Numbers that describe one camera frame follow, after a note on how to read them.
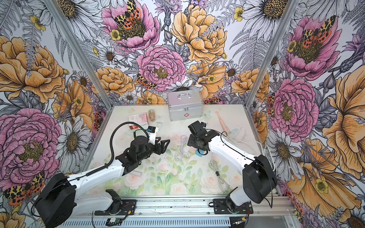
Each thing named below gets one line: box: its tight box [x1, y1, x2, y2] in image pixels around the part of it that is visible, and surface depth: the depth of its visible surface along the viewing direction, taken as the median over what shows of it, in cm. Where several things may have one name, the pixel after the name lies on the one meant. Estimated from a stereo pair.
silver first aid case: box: [166, 90, 204, 122], surface depth 109 cm
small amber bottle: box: [148, 109, 156, 122], surface depth 114 cm
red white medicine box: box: [128, 112, 149, 130], surface depth 110 cm
